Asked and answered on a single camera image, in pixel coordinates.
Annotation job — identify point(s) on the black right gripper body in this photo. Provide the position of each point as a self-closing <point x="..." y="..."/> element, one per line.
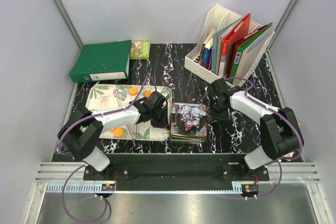
<point x="216" y="106"/>

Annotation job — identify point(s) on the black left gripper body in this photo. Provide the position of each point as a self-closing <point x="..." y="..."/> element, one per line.
<point x="155" y="113"/>

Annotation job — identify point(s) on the gold cookie tin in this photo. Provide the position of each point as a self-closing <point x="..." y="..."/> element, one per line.
<point x="188" y="122"/>

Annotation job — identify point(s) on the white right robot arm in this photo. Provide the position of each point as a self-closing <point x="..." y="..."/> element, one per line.
<point x="280" y="136"/>

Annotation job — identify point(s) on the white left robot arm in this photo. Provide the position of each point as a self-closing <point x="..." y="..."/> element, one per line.
<point x="81" y="133"/>

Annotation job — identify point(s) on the orange flower cookie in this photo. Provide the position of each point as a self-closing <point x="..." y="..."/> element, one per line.
<point x="147" y="93"/>

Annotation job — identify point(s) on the blue book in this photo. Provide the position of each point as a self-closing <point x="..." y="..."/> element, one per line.
<point x="207" y="53"/>

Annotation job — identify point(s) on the green folder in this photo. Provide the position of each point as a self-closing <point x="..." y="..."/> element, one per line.
<point x="239" y="46"/>

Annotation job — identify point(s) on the beige folder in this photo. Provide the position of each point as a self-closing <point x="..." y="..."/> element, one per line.
<point x="252" y="55"/>

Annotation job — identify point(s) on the white file organizer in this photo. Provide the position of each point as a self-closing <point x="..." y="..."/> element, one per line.
<point x="217" y="18"/>

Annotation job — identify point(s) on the red folder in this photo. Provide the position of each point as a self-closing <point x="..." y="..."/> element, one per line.
<point x="235" y="32"/>

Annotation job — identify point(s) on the floral rectangular tray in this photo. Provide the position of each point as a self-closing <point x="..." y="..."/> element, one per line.
<point x="106" y="97"/>

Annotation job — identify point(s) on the green card box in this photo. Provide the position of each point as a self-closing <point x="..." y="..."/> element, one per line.
<point x="140" y="49"/>

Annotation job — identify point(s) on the teal folder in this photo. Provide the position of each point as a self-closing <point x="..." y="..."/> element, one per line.
<point x="216" y="43"/>

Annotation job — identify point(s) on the floral pink pouch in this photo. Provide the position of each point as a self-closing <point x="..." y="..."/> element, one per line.
<point x="296" y="143"/>

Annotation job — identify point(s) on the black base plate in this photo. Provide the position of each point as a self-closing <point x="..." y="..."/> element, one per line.
<point x="176" y="172"/>

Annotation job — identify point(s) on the green ring binder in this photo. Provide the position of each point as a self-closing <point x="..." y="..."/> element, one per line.
<point x="105" y="61"/>

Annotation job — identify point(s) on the grey slotted cable duct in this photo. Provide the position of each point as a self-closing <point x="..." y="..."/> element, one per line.
<point x="68" y="178"/>

